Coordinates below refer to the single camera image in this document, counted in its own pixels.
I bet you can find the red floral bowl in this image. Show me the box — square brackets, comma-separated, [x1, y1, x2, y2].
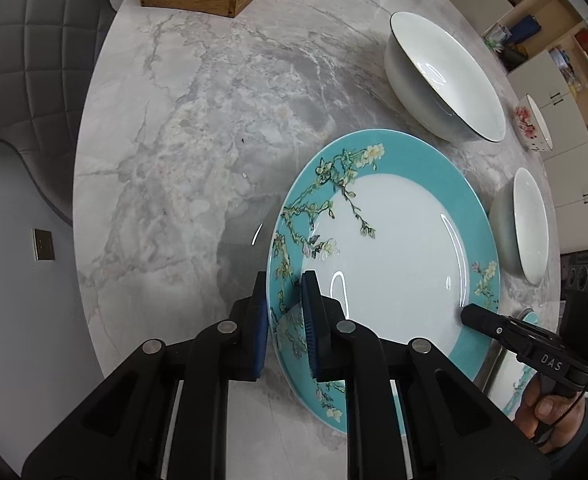
[512, 94, 554, 152]

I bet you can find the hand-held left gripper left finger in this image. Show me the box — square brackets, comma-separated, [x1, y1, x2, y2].
[21, 271, 269, 480]

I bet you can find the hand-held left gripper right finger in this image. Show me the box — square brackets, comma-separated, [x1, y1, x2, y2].
[301, 270, 567, 480]

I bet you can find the blue bag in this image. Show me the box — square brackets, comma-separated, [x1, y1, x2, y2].
[511, 15, 543, 47]

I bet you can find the grey quilted chair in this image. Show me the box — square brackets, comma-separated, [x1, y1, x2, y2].
[0, 0, 125, 226]

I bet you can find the small white bowl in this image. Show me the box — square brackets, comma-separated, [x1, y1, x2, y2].
[488, 167, 550, 285]

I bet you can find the large teal floral plate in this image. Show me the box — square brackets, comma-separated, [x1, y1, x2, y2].
[265, 129, 502, 436]

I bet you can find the small teal floral plate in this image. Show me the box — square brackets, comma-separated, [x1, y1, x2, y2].
[491, 309, 542, 423]

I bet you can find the cream wall cabinet unit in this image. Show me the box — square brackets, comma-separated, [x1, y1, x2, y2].
[434, 0, 588, 256]

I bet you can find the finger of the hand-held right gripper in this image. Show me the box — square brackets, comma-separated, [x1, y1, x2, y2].
[461, 304, 542, 347]

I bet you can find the wide white bowl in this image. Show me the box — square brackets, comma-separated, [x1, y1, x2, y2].
[384, 11, 506, 143]

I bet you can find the wall socket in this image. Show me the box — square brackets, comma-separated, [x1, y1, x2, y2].
[33, 228, 56, 261]

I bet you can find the person's right hand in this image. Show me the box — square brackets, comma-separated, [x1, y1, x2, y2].
[516, 377, 588, 443]

